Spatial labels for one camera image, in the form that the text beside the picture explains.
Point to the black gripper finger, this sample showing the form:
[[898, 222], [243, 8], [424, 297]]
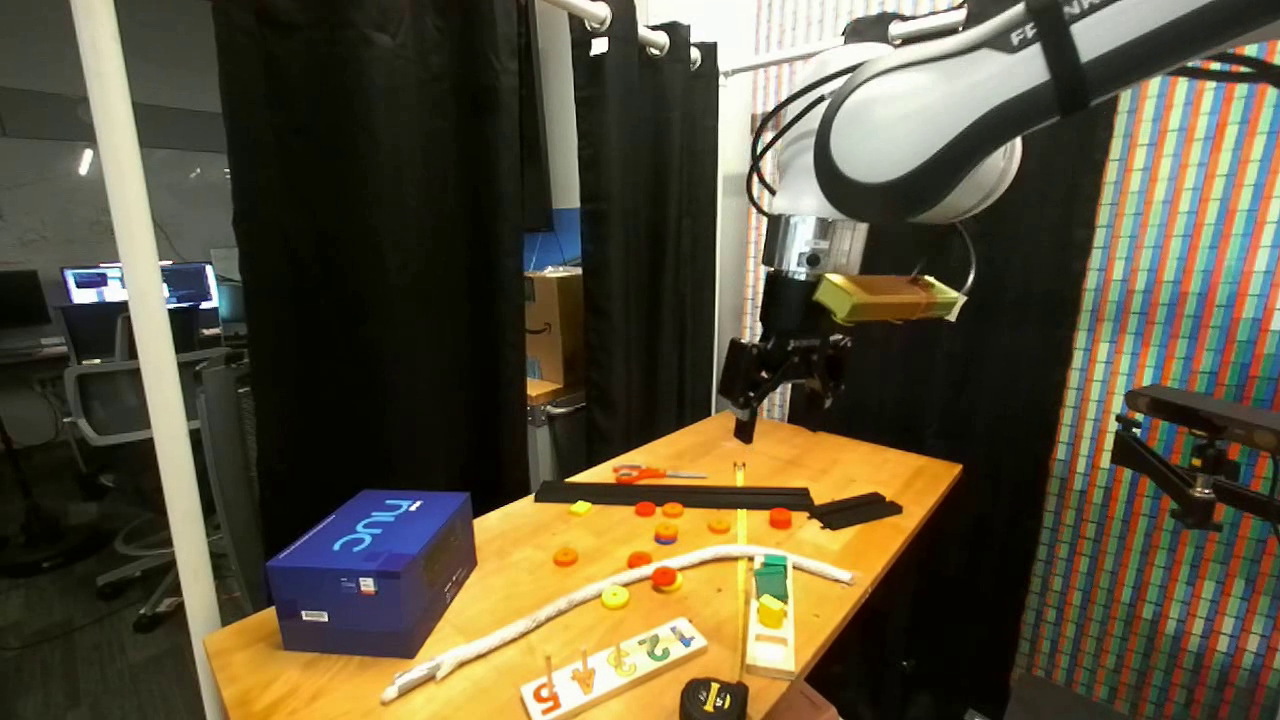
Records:
[[745, 383], [824, 367]]

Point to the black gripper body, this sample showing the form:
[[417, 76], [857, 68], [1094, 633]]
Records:
[[789, 307]]

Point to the orange wooden disc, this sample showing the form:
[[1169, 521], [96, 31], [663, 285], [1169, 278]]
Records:
[[675, 511], [663, 576], [722, 525], [636, 556], [565, 556], [666, 534], [647, 511]]

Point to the wooden number peg board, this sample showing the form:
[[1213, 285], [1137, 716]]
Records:
[[641, 655]]

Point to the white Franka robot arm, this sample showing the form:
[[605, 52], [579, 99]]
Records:
[[933, 135]]

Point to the long black bar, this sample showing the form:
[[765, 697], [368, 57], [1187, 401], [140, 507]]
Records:
[[666, 492]]

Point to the red wooden disc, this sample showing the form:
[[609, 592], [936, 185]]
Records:
[[781, 516]]

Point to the green wooden block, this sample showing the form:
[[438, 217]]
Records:
[[775, 575]]

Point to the brown cardboard box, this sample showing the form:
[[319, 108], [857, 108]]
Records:
[[555, 333]]

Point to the yellow wooden disc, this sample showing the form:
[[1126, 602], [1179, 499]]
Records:
[[615, 596], [583, 507]]

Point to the yellow wooden block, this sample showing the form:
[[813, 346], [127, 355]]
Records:
[[771, 612]]

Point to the blue panel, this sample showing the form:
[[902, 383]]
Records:
[[555, 247]]

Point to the white wooden shape board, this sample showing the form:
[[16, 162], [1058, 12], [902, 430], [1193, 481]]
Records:
[[771, 650]]

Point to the white curtain rod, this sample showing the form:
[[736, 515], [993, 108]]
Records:
[[922, 26], [596, 12]]

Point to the black yellow tape measure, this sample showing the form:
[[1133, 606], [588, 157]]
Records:
[[712, 701]]

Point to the wide black curtain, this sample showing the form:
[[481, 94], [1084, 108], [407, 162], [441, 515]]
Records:
[[373, 266]]

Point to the multicolour patterned backdrop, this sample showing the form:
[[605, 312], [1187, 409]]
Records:
[[1174, 602]]

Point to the blue NUC cardboard box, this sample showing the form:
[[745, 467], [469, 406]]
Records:
[[373, 575]]

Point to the grey office chair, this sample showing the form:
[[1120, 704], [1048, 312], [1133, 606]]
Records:
[[227, 452]]

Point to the lit computer monitor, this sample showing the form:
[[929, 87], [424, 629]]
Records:
[[189, 285], [96, 285]]

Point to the white metal pole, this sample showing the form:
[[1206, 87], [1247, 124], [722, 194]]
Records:
[[146, 333]]

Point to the dark computer monitor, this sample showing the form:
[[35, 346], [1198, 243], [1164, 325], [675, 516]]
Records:
[[26, 303]]

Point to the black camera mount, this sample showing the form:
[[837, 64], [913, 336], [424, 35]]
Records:
[[1206, 412]]

